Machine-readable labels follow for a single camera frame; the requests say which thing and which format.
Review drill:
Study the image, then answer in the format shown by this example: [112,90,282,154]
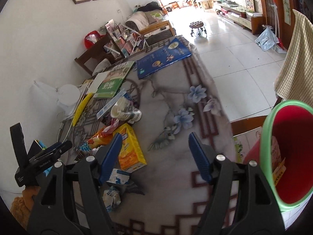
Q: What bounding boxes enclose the red plastic bag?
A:
[84,31,103,49]

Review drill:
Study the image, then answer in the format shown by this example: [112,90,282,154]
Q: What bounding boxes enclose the red bin with green rim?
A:
[243,100,312,212]

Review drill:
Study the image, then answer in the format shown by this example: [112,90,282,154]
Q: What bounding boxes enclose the orange snack bag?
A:
[87,127,113,149]

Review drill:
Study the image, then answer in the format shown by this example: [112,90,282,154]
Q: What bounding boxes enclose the yellow chip box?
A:
[113,123,147,173]

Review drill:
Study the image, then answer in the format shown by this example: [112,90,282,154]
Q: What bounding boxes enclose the small blue white wrapper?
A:
[102,186,121,213]

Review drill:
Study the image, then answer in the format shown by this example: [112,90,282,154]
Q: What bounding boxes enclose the dark wooden chair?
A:
[74,33,125,75]

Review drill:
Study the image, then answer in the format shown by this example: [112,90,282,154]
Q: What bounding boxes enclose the floral grey tablecloth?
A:
[58,35,241,235]

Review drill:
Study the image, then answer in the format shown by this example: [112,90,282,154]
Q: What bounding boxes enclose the beige checkered cloth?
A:
[274,10,313,106]

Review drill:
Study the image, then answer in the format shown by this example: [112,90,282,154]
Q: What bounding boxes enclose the round rolling stool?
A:
[189,21,207,39]

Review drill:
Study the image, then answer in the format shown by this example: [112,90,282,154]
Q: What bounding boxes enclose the pink snack wrapper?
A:
[102,118,119,135]

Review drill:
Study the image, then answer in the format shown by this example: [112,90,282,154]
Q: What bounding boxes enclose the blue hardcover book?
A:
[136,38,192,80]

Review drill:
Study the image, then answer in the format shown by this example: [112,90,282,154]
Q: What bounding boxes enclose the white notebook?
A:
[89,71,110,93]

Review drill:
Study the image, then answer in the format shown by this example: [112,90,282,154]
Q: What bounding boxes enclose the green cover book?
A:
[93,61,135,99]

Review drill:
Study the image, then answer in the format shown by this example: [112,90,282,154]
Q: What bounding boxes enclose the low tv cabinet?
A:
[213,0,265,35]

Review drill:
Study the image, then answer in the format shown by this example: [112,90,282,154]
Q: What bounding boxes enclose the light blue plastic bag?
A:
[255,26,279,52]

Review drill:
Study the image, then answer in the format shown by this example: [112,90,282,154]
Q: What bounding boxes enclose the white desk lamp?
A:
[34,81,81,117]

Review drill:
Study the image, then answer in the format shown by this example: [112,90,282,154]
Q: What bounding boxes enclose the blue white carton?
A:
[96,89,127,120]
[107,169,130,185]

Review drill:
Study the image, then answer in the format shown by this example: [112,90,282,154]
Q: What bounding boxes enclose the brown plush toy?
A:
[10,186,40,230]

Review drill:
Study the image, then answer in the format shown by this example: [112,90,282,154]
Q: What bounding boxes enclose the magazine rack with books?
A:
[104,20,148,57]

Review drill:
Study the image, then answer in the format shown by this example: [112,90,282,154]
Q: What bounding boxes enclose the wooden sofa with cushions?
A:
[125,1,176,46]

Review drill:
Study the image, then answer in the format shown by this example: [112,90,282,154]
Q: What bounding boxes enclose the yellow plastic folder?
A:
[72,93,94,126]

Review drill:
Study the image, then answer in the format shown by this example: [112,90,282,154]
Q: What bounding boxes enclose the black phone holder clamp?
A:
[10,123,73,187]

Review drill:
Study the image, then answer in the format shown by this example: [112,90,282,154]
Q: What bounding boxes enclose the crushed paper cups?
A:
[110,97,142,124]

